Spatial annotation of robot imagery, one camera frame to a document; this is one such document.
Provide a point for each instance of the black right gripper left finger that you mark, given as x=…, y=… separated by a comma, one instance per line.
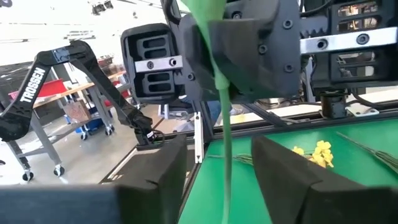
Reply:
x=155, y=186

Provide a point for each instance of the white metal frame bracket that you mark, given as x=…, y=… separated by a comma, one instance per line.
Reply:
x=198, y=140

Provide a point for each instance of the brown cardboard box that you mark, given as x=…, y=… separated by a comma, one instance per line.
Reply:
x=77, y=111

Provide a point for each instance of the green table mat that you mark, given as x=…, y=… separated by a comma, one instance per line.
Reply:
x=242, y=186

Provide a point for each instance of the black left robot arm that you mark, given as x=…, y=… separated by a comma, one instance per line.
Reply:
x=332, y=105

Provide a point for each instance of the pink tulip long stem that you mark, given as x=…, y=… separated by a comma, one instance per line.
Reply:
x=225, y=124

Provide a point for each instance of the grey workbench on casters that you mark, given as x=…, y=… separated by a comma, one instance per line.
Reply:
x=43, y=137

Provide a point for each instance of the red plastic bin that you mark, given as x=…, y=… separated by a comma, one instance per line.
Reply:
x=53, y=87

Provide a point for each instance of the blue plastic bin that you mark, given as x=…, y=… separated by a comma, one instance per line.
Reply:
x=93, y=124

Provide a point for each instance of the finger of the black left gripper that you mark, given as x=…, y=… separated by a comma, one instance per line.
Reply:
x=196, y=56
x=264, y=62

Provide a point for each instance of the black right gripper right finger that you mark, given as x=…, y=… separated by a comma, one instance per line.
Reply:
x=295, y=193

